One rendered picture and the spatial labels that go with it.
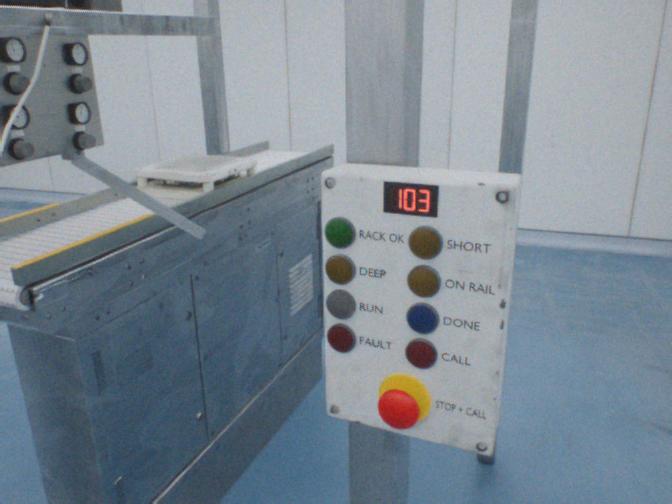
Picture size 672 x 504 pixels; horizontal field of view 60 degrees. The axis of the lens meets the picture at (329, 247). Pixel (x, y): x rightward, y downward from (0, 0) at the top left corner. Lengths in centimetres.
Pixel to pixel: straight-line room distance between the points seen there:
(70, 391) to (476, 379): 98
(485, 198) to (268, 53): 398
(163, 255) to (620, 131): 324
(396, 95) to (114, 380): 101
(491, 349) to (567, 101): 354
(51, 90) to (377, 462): 77
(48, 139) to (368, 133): 64
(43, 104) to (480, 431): 82
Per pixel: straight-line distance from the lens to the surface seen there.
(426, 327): 53
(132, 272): 128
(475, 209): 49
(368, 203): 51
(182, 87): 479
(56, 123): 108
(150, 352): 146
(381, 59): 55
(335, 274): 54
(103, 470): 144
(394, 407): 55
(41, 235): 139
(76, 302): 119
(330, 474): 201
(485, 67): 402
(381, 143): 56
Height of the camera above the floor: 132
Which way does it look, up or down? 19 degrees down
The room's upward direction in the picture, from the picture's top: 1 degrees counter-clockwise
